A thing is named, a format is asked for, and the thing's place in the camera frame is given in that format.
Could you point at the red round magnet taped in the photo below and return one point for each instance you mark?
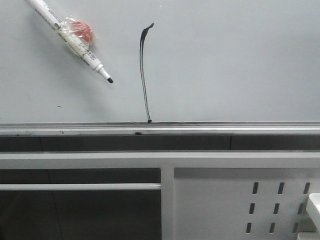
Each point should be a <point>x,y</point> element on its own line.
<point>81,30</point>

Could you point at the white whiteboard marker black tip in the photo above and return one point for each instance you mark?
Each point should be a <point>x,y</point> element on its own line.
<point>74,42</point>

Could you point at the large white whiteboard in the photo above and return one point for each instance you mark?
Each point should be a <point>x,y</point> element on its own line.
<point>178,67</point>

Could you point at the white perforated pegboard panel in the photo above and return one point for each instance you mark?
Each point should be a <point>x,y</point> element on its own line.
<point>243,203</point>

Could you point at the upper white plastic tray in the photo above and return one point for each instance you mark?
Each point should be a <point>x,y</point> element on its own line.
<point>313,209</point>

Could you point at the white plastic tray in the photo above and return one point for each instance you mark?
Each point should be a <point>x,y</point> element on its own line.
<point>313,209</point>
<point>308,236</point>

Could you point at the lower white plastic tray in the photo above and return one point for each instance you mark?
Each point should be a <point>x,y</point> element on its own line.
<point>308,236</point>

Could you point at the white metal stand frame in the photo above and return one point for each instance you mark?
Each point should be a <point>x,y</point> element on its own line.
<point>166,162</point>

